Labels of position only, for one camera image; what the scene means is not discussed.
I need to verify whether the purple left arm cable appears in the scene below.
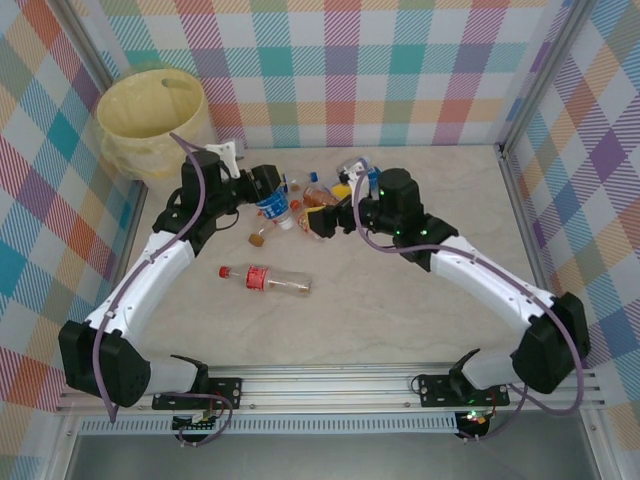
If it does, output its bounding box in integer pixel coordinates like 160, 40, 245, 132
93, 132, 234, 449

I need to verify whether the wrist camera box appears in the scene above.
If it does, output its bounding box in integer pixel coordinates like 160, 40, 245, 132
338, 167, 375, 190
204, 141, 247, 180

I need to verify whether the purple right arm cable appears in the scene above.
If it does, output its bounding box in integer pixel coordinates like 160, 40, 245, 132
352, 172, 587, 444

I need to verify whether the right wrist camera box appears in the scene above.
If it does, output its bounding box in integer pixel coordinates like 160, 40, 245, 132
338, 167, 375, 190

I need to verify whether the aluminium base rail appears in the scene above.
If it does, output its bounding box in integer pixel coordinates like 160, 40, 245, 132
54, 362, 606, 415

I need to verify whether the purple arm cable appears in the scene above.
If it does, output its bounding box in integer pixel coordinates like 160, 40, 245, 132
93, 132, 234, 449
352, 172, 587, 444

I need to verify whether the aluminium side rail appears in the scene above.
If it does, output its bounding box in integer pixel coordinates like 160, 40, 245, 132
499, 144, 556, 301
117, 182, 149, 281

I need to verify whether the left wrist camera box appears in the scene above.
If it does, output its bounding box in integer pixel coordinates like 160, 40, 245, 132
204, 141, 247, 180

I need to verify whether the orange cap peach bottle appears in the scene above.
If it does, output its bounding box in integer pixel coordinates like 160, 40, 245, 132
289, 198, 326, 240

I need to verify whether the orange label plastic bottle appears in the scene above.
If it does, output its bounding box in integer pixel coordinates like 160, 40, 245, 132
248, 208, 281, 250

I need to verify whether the white slotted cable tray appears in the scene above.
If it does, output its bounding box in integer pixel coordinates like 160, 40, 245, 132
78, 413, 460, 436

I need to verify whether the aluminium frame post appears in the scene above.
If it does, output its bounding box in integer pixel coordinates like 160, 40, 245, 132
499, 0, 594, 156
62, 0, 119, 84

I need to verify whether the light blue label water bottle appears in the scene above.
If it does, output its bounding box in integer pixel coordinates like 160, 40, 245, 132
253, 192, 296, 231

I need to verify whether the grey steel shelf panel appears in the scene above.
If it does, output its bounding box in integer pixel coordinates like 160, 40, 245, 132
64, 432, 601, 480

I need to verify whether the small circuit board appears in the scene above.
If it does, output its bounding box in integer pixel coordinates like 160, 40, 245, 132
171, 410, 224, 435
457, 408, 490, 437

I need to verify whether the red label cola bottle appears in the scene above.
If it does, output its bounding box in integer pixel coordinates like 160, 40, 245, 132
217, 264, 314, 297

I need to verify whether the brown label plastic bottle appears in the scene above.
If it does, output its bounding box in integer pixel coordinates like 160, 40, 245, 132
302, 184, 344, 209

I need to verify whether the white plastic bin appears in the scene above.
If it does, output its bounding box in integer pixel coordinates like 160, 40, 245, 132
97, 69, 220, 189

